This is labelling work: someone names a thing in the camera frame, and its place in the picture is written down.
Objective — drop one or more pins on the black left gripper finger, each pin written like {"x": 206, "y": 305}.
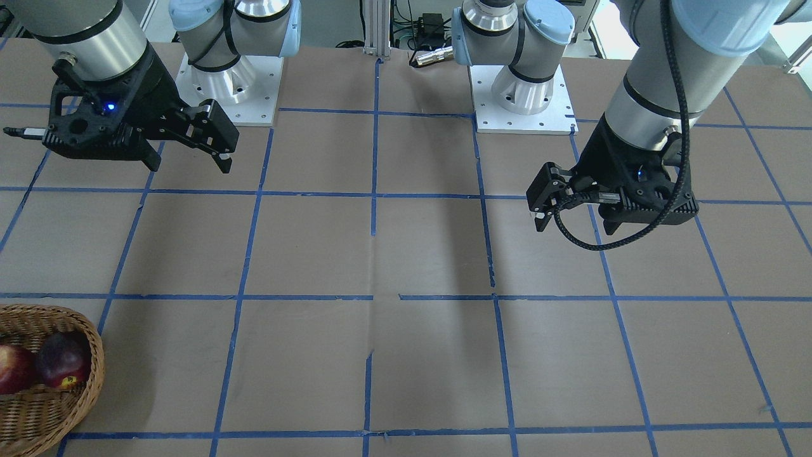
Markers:
{"x": 557, "y": 188}

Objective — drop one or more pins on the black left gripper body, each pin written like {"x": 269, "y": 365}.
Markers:
{"x": 601, "y": 154}

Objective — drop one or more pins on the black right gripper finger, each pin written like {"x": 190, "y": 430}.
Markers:
{"x": 206, "y": 127}

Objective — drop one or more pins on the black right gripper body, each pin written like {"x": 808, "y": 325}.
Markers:
{"x": 151, "y": 95}

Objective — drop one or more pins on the dark red apple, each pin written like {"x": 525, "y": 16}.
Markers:
{"x": 64, "y": 360}

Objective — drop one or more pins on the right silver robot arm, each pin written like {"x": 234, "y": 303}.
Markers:
{"x": 108, "y": 39}

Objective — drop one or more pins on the woven wicker basket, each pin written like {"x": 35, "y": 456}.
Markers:
{"x": 35, "y": 419}

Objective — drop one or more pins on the silver cylindrical connector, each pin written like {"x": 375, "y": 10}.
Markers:
{"x": 432, "y": 57}

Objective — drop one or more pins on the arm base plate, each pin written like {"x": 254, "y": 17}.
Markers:
{"x": 248, "y": 92}
{"x": 505, "y": 104}

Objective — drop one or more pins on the aluminium frame post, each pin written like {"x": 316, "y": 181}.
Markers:
{"x": 376, "y": 28}

